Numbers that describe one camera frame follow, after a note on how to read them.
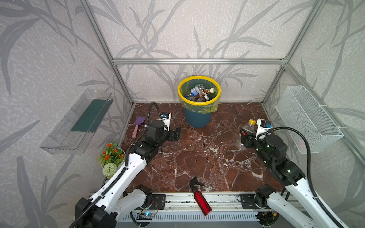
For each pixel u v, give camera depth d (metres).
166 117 0.65
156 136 0.55
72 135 0.64
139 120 1.09
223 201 0.75
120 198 0.44
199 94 0.97
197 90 0.94
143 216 0.72
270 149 0.50
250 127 0.67
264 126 0.57
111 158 0.74
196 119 1.08
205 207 0.69
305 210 0.45
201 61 0.95
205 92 0.96
